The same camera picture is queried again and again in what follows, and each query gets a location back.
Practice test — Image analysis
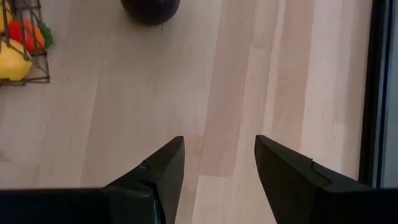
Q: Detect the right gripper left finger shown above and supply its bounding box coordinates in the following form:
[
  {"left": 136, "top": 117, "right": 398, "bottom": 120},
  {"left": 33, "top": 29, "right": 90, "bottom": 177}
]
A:
[{"left": 103, "top": 136, "right": 185, "bottom": 224}]

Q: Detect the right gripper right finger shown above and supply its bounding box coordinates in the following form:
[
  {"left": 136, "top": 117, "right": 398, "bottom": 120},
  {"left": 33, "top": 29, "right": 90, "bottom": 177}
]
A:
[{"left": 254, "top": 134, "right": 398, "bottom": 224}]

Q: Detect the yellow lemon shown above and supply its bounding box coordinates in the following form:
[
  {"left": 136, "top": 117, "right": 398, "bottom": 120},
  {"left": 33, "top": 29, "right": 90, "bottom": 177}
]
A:
[{"left": 0, "top": 39, "right": 34, "bottom": 82}]

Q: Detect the small red tomato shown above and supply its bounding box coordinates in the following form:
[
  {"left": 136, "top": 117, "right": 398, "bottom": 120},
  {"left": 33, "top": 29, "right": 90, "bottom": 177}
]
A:
[{"left": 7, "top": 19, "right": 54, "bottom": 54}]

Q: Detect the purple eggplant ball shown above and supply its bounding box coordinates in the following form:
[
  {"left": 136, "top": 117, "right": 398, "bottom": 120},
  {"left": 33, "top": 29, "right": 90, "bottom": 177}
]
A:
[{"left": 120, "top": 0, "right": 181, "bottom": 26}]

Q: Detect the black metal table frame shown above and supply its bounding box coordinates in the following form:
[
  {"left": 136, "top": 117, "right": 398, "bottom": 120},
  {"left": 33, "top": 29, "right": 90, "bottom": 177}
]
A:
[{"left": 359, "top": 0, "right": 389, "bottom": 187}]

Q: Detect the metal wire basket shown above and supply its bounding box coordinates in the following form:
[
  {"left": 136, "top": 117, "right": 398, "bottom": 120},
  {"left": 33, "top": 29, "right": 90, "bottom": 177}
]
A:
[{"left": 0, "top": 0, "right": 51, "bottom": 87}]

